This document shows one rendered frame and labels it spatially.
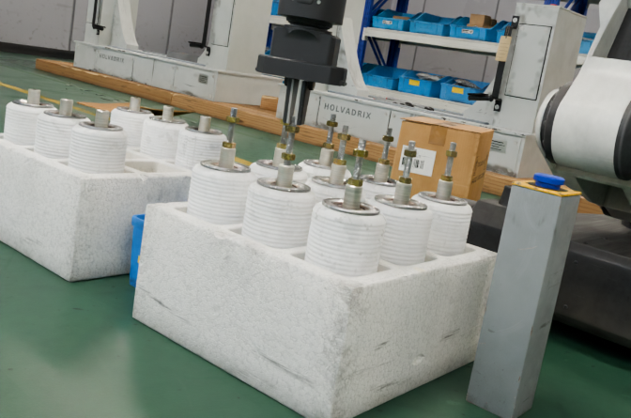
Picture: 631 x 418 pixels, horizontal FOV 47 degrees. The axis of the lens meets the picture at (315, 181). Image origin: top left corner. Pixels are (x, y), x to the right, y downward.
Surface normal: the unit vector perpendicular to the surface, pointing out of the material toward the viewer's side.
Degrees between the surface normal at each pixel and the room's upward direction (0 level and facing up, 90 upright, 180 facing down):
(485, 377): 90
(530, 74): 90
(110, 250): 90
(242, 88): 90
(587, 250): 46
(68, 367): 0
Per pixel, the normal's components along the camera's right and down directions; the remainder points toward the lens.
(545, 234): -0.63, 0.03
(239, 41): 0.73, 0.23
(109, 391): 0.16, -0.97
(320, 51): -0.22, 0.13
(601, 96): -0.39, -0.63
